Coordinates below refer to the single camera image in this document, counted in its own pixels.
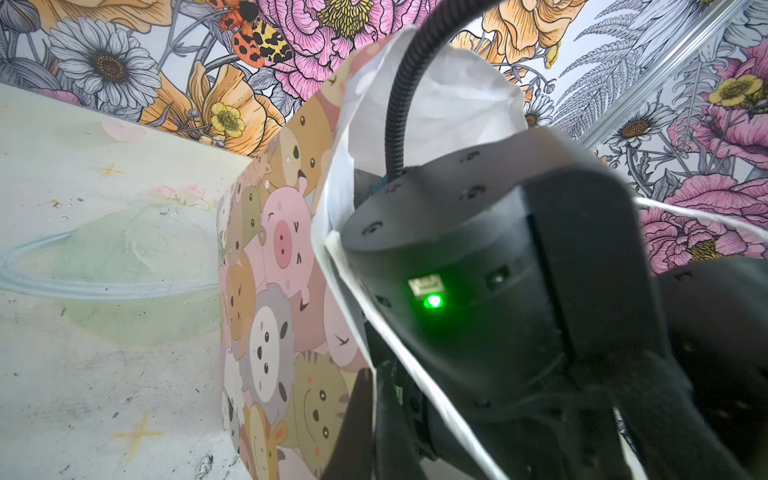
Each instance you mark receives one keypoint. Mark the white cartoon gift bag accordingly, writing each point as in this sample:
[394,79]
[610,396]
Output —
[295,335]

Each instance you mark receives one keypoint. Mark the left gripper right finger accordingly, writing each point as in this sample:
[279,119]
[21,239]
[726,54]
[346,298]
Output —
[395,456]

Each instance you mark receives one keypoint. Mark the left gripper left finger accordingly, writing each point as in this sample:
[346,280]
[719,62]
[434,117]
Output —
[353,454]

